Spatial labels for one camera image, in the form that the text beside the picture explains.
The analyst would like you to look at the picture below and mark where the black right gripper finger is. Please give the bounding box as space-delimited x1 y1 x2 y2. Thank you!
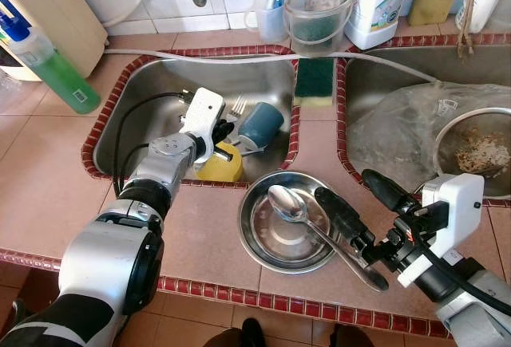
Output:
314 186 376 258
361 169 418 214

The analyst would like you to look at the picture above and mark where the yellow plastic bowl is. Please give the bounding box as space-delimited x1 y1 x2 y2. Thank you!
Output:
194 141 245 183

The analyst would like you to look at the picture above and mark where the steel fork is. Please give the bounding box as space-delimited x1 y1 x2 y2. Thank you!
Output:
226 96 250 121

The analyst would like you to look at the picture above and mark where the blue mug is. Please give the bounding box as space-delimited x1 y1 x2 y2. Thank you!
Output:
237 101 285 150

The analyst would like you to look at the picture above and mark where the steel spoon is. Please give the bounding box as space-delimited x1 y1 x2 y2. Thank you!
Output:
267 184 390 292

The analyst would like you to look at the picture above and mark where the round steel bowl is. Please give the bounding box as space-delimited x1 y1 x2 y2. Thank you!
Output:
238 170 340 274

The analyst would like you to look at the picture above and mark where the steel sink basin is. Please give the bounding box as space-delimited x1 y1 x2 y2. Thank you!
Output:
335 34 511 204
82 44 300 182

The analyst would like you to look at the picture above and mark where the green scouring sponge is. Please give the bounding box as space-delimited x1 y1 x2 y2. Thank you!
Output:
294 58 336 108

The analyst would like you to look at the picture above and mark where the steel strainer bowl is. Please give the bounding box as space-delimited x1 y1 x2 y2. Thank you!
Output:
433 108 511 180

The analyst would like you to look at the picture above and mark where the dark robot right foot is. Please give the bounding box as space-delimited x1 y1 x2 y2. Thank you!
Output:
331 325 376 347

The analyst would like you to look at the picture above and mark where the dark robot foot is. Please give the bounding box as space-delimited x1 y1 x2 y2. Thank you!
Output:
331 325 376 347
204 317 267 347

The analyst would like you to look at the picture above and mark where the white toothbrush cup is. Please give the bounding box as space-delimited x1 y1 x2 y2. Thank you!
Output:
244 0 290 43

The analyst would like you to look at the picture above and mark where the clear plastic pail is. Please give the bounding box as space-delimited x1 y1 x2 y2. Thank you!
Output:
283 0 355 57

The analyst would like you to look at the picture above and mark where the green dish soap bottle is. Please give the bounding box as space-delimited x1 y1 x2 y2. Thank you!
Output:
0 0 102 115

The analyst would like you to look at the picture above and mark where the dark robot left foot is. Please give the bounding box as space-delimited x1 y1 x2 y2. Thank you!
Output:
204 317 267 347

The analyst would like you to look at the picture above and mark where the white detergent bottle yellow cap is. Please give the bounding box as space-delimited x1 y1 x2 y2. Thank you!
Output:
345 0 412 51

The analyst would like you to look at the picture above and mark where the beige water purifier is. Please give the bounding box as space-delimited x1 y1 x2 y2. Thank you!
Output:
0 0 109 81

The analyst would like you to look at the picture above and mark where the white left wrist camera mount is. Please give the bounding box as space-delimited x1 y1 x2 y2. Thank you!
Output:
177 88 227 164

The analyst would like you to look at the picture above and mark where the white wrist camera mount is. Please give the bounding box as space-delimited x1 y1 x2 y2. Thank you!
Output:
397 173 485 288
177 88 227 164

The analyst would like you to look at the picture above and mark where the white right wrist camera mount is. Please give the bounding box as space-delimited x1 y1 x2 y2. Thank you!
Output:
397 173 485 288

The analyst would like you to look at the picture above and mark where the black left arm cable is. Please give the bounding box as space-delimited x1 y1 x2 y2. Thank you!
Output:
112 92 192 196

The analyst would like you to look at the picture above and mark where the thin white hose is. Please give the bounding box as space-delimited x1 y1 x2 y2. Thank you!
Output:
104 48 440 85

